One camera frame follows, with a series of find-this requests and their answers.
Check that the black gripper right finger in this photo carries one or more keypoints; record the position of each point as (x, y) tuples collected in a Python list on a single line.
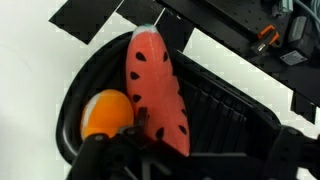
[(290, 156)]

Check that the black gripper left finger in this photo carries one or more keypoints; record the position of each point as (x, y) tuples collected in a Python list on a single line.
[(110, 160)]

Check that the orange plush toy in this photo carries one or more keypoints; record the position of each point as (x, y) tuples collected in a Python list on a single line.
[(106, 113)]

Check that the watermelon slice plush toy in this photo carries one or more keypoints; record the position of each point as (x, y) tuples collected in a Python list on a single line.
[(153, 83)]

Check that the black tape patch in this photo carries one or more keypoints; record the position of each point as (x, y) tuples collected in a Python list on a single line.
[(140, 8), (302, 106), (86, 16), (175, 30)]

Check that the black grill tray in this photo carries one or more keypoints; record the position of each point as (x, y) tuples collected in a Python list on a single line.
[(216, 116)]

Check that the orange black toggle clamp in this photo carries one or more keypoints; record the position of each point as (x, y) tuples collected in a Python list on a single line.
[(266, 31)]

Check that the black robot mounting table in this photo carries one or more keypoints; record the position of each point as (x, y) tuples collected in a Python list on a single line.
[(240, 20)]

